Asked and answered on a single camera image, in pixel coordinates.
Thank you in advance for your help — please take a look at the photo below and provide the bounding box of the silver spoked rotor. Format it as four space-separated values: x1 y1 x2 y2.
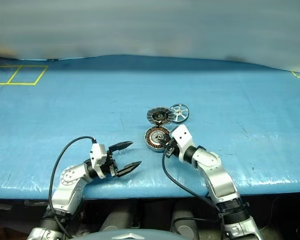
169 103 190 124

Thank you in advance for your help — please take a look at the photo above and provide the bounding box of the thin black wire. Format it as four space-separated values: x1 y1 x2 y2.
263 194 300 227

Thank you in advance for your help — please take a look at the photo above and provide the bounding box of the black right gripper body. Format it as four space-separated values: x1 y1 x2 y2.
164 136 181 158

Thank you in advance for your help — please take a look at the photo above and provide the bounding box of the silver hinged motor lid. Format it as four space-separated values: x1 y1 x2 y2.
146 106 170 125

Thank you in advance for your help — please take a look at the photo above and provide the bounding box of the motor housing with copper windings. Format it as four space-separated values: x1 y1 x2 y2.
143 126 171 153

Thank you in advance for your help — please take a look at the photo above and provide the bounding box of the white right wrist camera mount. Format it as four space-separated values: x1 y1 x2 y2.
170 124 196 162

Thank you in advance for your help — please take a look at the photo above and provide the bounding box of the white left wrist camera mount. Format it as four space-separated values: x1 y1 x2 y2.
89 143 108 180

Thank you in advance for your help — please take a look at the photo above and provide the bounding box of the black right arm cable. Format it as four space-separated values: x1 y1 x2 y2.
161 149 225 235

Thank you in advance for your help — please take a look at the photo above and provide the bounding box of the dark rounded grey shape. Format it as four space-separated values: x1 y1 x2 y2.
99 199 141 233
170 204 200 240

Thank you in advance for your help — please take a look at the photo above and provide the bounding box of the blue plastic table cover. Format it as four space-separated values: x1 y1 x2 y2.
0 54 300 201

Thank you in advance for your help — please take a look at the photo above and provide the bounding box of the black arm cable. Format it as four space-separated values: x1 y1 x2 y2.
47 136 98 240
161 149 225 235

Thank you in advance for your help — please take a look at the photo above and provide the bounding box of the grey robot torso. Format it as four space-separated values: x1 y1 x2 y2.
72 228 182 240

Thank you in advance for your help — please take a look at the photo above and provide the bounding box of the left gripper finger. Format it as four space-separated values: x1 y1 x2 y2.
108 141 134 154
114 160 143 178

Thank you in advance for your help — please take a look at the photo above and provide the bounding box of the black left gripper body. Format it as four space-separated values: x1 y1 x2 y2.
103 146 121 179

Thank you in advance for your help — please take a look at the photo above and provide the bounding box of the yellow tape double square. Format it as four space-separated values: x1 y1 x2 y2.
0 65 49 86

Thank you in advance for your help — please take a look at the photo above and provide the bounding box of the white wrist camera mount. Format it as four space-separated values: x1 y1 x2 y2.
170 124 196 162
89 143 108 180

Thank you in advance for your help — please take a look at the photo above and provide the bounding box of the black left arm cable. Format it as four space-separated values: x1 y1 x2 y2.
47 136 98 240

